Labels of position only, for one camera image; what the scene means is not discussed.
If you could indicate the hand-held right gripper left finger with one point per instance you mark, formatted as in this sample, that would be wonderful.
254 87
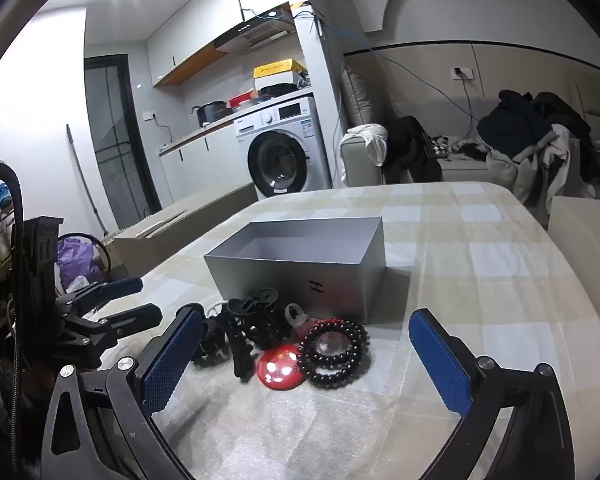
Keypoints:
172 360

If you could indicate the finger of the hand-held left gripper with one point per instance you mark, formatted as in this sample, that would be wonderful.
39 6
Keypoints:
125 286
140 316

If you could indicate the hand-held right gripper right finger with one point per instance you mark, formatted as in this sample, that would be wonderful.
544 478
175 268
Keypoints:
440 365

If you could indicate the small black hair claw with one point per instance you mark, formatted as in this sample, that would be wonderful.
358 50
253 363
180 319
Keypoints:
212 345

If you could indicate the grey cardboard box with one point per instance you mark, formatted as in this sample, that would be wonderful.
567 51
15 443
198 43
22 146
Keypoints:
290 285

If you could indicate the purple plastic bag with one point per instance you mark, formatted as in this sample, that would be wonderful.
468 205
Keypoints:
77 260

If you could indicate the brown cardboard box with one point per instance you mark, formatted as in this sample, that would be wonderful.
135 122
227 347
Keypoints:
190 225

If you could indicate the round black hair claw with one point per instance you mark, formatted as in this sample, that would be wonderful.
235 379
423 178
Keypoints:
262 322

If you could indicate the checked tablecloth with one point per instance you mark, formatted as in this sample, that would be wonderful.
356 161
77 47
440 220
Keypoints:
480 270

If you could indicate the red round badge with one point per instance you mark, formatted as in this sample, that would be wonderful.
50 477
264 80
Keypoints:
277 370

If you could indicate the clear plastic hair clip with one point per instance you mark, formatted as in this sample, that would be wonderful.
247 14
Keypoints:
294 314

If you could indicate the dark glass door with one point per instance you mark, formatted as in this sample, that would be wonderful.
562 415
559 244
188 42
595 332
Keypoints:
115 145

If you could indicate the white counter cabinet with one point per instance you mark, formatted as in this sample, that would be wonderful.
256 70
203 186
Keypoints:
200 160

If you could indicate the black cooking pot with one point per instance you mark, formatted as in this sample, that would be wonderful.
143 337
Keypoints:
211 112

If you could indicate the beige sofa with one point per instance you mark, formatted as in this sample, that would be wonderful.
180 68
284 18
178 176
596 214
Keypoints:
460 167

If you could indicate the white washing machine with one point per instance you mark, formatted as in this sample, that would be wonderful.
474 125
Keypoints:
280 150

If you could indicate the beige garment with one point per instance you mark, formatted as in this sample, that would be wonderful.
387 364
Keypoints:
530 170

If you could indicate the black jacket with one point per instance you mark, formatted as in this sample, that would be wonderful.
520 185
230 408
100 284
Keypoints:
410 150

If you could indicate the red container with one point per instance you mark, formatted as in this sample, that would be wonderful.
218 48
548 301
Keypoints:
242 100

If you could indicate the white cloth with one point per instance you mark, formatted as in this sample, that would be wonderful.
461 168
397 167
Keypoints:
370 142

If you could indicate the pile of dark clothes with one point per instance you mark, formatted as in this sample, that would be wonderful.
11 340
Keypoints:
525 120

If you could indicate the yellow box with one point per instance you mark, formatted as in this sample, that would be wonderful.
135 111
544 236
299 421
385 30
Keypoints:
277 67

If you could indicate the grey striped pillow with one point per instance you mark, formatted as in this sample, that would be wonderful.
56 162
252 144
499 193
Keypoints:
360 100

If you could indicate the range hood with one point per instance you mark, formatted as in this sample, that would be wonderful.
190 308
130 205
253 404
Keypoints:
260 30

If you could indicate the white wall cabinets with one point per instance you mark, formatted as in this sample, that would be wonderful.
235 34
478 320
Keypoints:
200 30

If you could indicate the wall outlet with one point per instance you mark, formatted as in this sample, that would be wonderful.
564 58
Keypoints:
462 73

